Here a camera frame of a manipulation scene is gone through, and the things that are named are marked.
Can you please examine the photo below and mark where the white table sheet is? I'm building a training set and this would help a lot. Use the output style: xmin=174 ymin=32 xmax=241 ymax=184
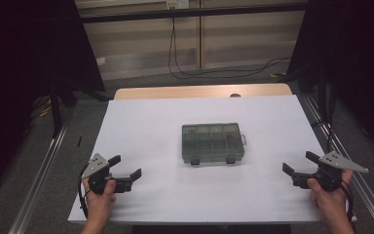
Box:
xmin=67 ymin=95 xmax=358 ymax=225

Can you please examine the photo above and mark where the person's left hand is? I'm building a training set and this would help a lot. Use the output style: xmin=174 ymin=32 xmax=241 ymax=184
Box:
xmin=82 ymin=176 xmax=118 ymax=226

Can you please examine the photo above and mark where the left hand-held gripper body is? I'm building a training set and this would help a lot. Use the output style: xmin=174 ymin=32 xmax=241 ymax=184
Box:
xmin=81 ymin=152 xmax=134 ymax=196

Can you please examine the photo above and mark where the person's right hand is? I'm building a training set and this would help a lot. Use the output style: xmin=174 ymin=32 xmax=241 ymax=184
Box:
xmin=306 ymin=170 xmax=355 ymax=226

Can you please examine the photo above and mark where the metal floor rail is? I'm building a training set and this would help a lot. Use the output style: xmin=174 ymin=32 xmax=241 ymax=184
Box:
xmin=8 ymin=125 xmax=69 ymax=234
xmin=301 ymin=94 xmax=374 ymax=234

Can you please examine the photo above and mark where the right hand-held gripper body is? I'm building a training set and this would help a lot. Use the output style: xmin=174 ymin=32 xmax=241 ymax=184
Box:
xmin=291 ymin=150 xmax=370 ymax=193

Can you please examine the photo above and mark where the black horizontal bar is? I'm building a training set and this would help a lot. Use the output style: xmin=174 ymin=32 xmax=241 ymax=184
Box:
xmin=77 ymin=2 xmax=310 ymax=23

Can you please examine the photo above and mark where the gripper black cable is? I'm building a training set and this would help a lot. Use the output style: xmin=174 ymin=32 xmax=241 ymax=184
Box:
xmin=78 ymin=165 xmax=92 ymax=219
xmin=340 ymin=180 xmax=356 ymax=226

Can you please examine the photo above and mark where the black floor cable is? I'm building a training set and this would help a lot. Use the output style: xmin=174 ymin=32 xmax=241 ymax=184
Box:
xmin=168 ymin=16 xmax=291 ymax=80
xmin=172 ymin=16 xmax=291 ymax=75

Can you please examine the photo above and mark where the black curtain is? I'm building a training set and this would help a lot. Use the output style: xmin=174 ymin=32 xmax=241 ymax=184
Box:
xmin=0 ymin=0 xmax=106 ymax=199
xmin=285 ymin=0 xmax=374 ymax=164

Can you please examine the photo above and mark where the black stand pole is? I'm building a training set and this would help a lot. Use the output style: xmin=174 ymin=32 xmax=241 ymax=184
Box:
xmin=316 ymin=61 xmax=337 ymax=159

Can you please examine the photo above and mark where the clear grey compartment box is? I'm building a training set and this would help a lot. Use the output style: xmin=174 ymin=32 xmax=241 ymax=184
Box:
xmin=180 ymin=122 xmax=247 ymax=166

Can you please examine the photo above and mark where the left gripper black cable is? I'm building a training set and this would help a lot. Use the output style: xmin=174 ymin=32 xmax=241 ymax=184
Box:
xmin=78 ymin=165 xmax=92 ymax=219

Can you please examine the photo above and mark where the black stand leg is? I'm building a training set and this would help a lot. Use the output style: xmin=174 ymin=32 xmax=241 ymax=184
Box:
xmin=47 ymin=77 xmax=79 ymax=139

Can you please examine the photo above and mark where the yellow cable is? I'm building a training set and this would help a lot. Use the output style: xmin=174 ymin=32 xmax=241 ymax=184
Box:
xmin=28 ymin=97 xmax=55 ymax=120

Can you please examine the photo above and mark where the white wall socket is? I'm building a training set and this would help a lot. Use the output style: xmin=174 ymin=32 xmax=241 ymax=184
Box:
xmin=166 ymin=0 xmax=190 ymax=10

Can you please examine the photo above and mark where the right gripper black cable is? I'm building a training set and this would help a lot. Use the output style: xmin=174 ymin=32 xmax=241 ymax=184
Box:
xmin=340 ymin=180 xmax=356 ymax=226

